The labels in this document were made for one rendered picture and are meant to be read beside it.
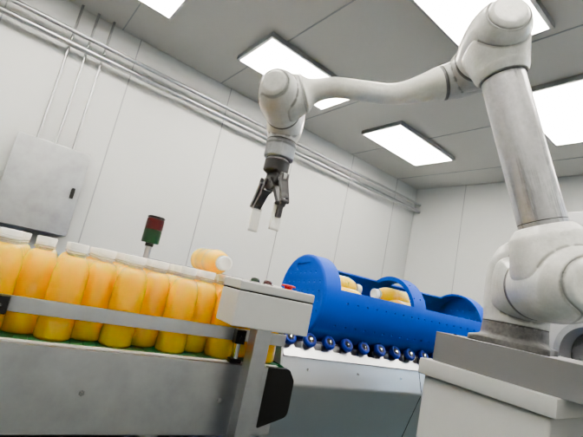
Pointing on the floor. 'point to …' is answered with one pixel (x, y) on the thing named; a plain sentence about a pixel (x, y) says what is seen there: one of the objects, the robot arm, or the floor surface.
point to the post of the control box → (249, 383)
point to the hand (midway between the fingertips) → (263, 226)
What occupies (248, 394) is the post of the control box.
